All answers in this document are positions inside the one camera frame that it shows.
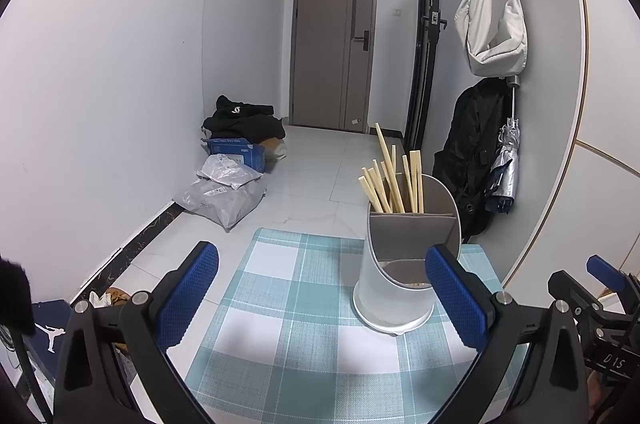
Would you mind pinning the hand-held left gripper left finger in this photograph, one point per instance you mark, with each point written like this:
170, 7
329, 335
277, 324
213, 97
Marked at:
187, 299

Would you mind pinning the black door frame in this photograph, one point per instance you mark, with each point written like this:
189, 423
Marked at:
422, 79

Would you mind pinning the black door latch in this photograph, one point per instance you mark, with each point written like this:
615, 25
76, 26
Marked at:
435, 18

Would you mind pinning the silver folding umbrella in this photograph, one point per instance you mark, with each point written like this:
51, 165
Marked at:
505, 164

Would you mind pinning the white cabinet with gold trim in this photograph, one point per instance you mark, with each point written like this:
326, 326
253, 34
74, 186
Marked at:
615, 79

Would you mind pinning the bundle of wooden chopsticks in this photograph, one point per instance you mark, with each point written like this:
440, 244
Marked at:
390, 189

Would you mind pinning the large grey plastic mailer bag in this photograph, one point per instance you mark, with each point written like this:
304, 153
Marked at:
220, 204

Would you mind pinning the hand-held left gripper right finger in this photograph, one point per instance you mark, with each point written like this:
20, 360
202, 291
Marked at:
457, 301

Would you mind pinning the white printed sock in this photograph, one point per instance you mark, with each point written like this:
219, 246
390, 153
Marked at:
100, 300

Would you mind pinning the teal checked mat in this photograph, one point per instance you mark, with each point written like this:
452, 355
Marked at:
300, 304

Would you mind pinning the blue cardboard box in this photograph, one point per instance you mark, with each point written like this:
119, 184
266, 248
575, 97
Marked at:
235, 153

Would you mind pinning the white plastic mailer bag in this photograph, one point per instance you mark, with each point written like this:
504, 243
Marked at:
227, 171

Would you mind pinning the black hanging jacket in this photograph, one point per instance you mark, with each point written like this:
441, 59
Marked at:
467, 164

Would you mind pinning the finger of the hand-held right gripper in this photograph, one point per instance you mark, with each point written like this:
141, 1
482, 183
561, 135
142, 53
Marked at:
575, 294
612, 276

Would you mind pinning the black clothing pile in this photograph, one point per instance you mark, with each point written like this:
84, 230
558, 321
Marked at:
240, 117

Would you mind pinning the beige bag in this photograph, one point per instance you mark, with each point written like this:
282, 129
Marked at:
276, 149

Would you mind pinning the grey brown door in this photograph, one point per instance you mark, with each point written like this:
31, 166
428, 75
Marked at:
325, 54

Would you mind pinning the black fuzzy cover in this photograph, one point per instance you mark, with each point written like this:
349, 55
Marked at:
12, 299

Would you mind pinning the navy shoe box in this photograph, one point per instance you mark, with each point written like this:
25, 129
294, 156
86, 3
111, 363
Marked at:
50, 334

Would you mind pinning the tan shoe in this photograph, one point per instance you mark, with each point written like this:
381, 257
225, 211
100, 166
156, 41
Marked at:
120, 296

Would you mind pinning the white grey utensil holder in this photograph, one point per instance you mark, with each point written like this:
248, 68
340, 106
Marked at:
385, 299

